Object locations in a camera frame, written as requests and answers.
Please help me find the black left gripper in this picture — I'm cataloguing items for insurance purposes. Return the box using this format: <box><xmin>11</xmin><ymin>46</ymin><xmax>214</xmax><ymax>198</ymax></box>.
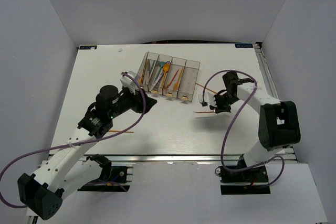
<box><xmin>109</xmin><ymin>84</ymin><xmax>157</xmax><ymax>119</ymax></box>

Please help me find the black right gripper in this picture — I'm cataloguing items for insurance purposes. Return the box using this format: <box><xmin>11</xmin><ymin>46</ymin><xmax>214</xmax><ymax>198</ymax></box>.
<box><xmin>209</xmin><ymin>92</ymin><xmax>240</xmax><ymax>113</ymax></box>

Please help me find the pink handled metal knife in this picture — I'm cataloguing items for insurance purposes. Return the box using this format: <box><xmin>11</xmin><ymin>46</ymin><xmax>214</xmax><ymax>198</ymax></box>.
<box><xmin>143</xmin><ymin>60</ymin><xmax>151</xmax><ymax>84</ymax></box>

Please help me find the orange plastic spoon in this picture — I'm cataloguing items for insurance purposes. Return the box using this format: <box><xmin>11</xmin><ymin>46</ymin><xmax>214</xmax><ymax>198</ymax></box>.
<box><xmin>161</xmin><ymin>63</ymin><xmax>170</xmax><ymax>88</ymax></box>

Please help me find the teal plastic spoon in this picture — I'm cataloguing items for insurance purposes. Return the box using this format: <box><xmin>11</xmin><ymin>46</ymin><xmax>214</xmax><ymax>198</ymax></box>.
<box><xmin>153</xmin><ymin>61</ymin><xmax>165</xmax><ymax>82</ymax></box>

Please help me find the orange pink knife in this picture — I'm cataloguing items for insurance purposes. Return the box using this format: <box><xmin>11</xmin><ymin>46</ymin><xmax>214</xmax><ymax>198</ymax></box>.
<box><xmin>150</xmin><ymin>72</ymin><xmax>164</xmax><ymax>91</ymax></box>

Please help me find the orange plastic knife top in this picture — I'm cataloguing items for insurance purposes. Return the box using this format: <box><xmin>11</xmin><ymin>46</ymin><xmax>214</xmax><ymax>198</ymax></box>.
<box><xmin>139</xmin><ymin>62</ymin><xmax>148</xmax><ymax>84</ymax></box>

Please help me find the red-orange plastic fork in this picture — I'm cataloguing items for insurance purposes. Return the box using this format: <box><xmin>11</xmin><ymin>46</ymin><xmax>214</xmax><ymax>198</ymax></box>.
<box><xmin>166</xmin><ymin>69</ymin><xmax>179</xmax><ymax>89</ymax></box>

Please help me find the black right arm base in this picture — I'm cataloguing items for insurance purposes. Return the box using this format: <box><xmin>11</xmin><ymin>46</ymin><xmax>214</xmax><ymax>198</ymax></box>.
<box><xmin>215</xmin><ymin>166</ymin><xmax>270</xmax><ymax>195</ymax></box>

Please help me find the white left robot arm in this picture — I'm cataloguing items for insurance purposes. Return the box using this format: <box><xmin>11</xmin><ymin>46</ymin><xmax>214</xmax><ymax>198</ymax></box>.
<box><xmin>17</xmin><ymin>85</ymin><xmax>157</xmax><ymax>220</ymax></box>

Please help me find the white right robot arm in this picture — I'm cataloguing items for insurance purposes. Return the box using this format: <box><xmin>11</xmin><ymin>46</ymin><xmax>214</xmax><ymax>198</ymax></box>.
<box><xmin>209</xmin><ymin>70</ymin><xmax>301</xmax><ymax>182</ymax></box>

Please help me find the clear four-compartment organizer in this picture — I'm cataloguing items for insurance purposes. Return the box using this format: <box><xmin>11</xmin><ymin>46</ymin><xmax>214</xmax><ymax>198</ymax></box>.
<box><xmin>137</xmin><ymin>52</ymin><xmax>200</xmax><ymax>102</ymax></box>

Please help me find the blue label right corner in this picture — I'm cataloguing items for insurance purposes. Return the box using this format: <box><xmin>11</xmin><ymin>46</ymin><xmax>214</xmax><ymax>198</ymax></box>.
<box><xmin>235</xmin><ymin>44</ymin><xmax>254</xmax><ymax>48</ymax></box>

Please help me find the black label left corner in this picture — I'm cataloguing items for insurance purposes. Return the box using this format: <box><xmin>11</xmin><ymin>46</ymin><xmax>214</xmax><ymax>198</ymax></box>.
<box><xmin>79</xmin><ymin>45</ymin><xmax>97</xmax><ymax>50</ymax></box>

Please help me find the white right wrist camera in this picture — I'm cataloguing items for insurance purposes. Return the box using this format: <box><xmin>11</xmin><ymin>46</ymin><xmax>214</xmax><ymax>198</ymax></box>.
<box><xmin>198</xmin><ymin>90</ymin><xmax>217</xmax><ymax>108</ymax></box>

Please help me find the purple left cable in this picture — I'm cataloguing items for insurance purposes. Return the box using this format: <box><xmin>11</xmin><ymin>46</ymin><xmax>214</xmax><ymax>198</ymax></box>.
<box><xmin>0</xmin><ymin>72</ymin><xmax>146</xmax><ymax>208</ymax></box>

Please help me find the purple cable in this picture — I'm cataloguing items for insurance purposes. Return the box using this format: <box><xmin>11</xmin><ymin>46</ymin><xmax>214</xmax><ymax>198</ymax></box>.
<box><xmin>202</xmin><ymin>70</ymin><xmax>286</xmax><ymax>189</ymax></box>
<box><xmin>0</xmin><ymin>72</ymin><xmax>146</xmax><ymax>208</ymax></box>

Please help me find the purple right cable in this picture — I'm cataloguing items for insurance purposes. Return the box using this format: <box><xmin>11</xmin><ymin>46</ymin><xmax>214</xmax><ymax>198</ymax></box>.
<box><xmin>202</xmin><ymin>70</ymin><xmax>286</xmax><ymax>189</ymax></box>

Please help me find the aluminium rail right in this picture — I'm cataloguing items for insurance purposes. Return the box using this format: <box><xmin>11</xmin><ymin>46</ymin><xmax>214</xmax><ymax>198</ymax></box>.
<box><xmin>251</xmin><ymin>42</ymin><xmax>301</xmax><ymax>163</ymax></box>

